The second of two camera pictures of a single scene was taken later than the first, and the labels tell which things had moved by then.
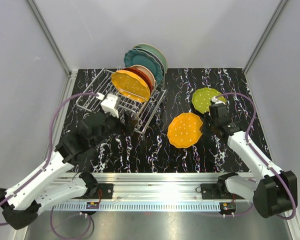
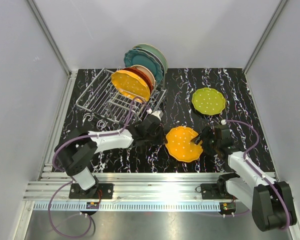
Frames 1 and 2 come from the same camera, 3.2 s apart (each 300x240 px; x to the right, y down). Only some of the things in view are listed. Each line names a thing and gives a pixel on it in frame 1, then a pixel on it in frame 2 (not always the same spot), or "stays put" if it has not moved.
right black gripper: x=207 y=116 -> x=207 y=133
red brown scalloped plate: x=142 y=74 stays put
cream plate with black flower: x=147 y=71 stays put
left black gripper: x=128 y=127 -> x=162 y=140
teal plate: x=139 y=57 stays put
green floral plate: x=157 y=51 stays put
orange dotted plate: x=184 y=130 -> x=179 y=144
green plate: x=202 y=97 stays put
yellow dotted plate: x=131 y=85 stays put
